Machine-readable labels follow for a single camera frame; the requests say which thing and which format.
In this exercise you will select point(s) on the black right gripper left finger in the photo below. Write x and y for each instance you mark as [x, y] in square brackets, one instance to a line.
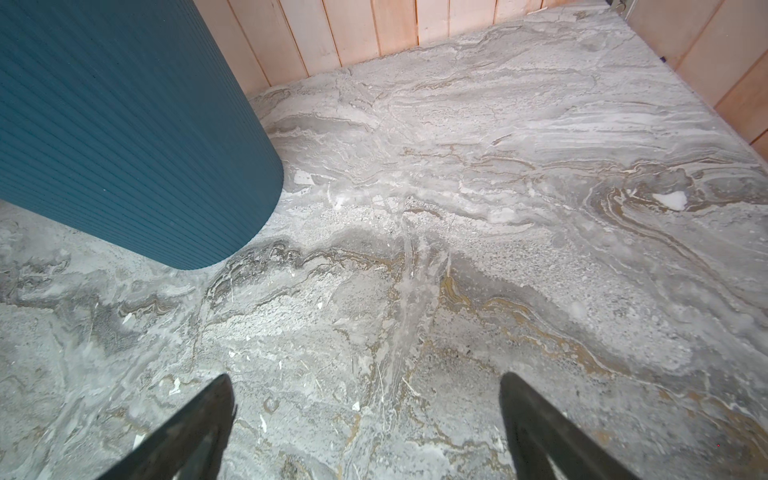
[191, 444]

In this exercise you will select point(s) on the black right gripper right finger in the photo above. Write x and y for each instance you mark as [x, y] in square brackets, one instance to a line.
[540, 437]

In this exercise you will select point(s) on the teal bin with yellow rim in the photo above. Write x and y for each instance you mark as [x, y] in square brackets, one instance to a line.
[122, 119]

